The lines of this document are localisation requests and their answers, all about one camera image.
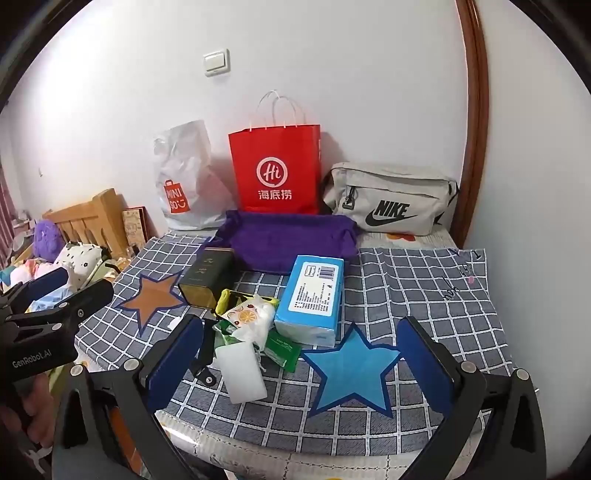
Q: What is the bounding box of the patterned book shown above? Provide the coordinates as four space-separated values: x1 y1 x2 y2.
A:
122 206 149 251

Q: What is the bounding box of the brown felt star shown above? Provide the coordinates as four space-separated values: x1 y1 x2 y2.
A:
117 271 187 335

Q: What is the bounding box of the purple plush toy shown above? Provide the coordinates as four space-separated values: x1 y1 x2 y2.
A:
33 219 65 262

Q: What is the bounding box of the blue felt star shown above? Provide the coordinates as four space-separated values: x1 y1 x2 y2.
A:
301 323 402 418

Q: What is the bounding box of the purple folded towel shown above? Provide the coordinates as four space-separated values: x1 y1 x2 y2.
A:
198 210 358 274

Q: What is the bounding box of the wooden bed headboard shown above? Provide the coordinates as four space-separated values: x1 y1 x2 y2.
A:
42 188 128 258

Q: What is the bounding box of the striped maroon curtain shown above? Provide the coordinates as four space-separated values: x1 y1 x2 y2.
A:
0 169 16 267

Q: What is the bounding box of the yellow mesh pouch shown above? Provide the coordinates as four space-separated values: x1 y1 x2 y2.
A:
213 289 280 323

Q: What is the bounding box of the person's left hand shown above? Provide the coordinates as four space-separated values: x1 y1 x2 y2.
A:
20 373 55 448

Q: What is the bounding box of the white spotted pillow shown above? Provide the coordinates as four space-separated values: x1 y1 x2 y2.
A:
53 242 102 291

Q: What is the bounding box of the orange print wipe packet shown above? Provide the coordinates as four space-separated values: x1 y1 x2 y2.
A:
222 295 276 349

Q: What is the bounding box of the red paper shopping bag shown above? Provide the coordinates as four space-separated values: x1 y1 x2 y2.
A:
228 119 322 215

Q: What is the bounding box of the dark green tea box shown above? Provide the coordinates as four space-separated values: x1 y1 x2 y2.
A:
178 247 235 309

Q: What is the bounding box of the brown wooden door frame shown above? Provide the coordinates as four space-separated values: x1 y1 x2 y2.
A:
450 0 490 248

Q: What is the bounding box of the blue tissue pack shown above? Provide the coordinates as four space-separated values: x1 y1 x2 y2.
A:
274 255 345 348

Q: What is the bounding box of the grey plaid bed sheet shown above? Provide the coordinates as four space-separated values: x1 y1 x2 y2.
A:
73 229 516 458

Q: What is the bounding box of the black strap with snap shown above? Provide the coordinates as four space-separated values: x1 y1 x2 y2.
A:
189 317 219 386

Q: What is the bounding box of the white Miniso plastic bag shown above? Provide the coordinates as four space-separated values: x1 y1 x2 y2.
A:
153 120 235 231

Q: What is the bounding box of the beige Nike waist bag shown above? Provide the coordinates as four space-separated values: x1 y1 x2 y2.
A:
322 162 459 236

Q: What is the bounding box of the green wipe packet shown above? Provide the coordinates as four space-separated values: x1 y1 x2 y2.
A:
213 319 301 373

